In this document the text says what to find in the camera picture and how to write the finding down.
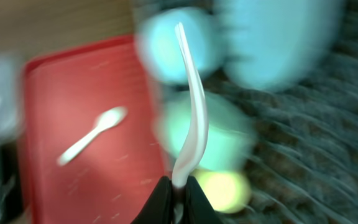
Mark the red serving tray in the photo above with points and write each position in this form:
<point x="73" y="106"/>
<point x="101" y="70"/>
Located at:
<point x="64" y="94"/>

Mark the light blue plate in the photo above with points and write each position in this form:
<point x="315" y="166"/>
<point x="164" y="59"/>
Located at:
<point x="273" y="44"/>

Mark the mint green bowl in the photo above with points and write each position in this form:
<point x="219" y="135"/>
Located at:
<point x="231" y="136"/>

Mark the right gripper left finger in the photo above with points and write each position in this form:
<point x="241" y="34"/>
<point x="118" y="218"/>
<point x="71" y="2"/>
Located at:
<point x="158" y="207"/>

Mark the light blue bowl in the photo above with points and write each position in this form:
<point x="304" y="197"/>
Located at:
<point x="159" y="51"/>

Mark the white plastic fork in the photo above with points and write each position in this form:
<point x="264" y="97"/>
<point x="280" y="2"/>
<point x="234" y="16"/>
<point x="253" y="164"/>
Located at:
<point x="196" y="140"/>

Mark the white plastic spoon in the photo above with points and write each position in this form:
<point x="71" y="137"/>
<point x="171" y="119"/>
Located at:
<point x="105" y="121"/>

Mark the grey dishwasher rack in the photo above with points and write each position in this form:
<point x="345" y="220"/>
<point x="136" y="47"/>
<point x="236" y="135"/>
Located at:
<point x="304" y="166"/>

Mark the yellow plastic cup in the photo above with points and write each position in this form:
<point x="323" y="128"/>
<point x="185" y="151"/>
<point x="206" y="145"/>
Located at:
<point x="227" y="191"/>

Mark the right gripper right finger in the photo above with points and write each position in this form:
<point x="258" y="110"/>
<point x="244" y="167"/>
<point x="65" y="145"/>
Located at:
<point x="197" y="209"/>

